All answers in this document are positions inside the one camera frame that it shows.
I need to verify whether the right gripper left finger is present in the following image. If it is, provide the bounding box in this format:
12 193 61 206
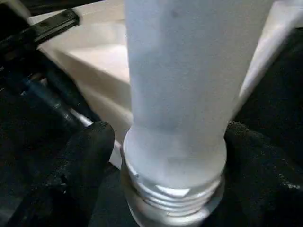
0 121 116 227

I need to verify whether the white plastic table top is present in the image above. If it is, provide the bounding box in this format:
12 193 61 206
37 0 303 227

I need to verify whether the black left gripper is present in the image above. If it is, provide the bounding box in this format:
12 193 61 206
0 0 97 130

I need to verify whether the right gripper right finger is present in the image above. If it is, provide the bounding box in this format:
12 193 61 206
213 121 303 227

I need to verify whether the white plastic table leg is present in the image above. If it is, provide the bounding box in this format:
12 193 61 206
122 0 276 209

